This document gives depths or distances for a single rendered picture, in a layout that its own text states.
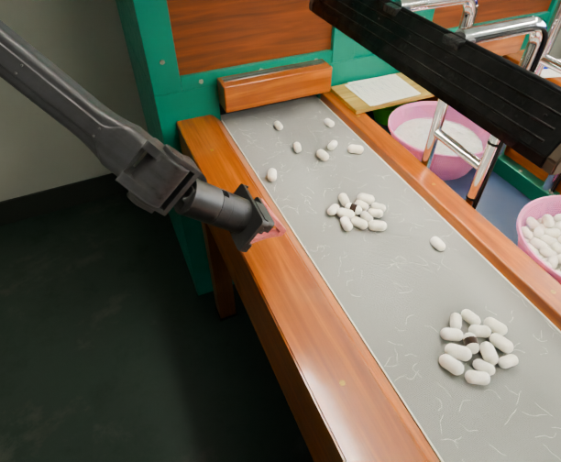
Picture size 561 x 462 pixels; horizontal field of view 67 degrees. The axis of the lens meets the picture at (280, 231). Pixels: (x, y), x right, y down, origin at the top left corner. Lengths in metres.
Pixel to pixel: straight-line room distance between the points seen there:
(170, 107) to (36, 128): 0.99
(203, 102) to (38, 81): 0.63
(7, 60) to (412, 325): 0.66
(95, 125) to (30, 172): 1.58
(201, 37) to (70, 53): 0.90
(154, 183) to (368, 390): 0.40
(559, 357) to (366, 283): 0.31
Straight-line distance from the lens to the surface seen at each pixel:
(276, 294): 0.71
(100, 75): 1.96
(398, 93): 1.28
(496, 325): 0.76
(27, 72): 0.61
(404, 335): 0.72
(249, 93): 1.12
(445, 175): 1.13
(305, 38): 1.22
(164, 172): 0.57
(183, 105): 1.15
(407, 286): 0.78
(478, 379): 0.70
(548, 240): 0.98
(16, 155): 2.11
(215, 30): 1.12
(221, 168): 0.97
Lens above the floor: 1.33
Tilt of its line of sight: 44 degrees down
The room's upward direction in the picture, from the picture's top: straight up
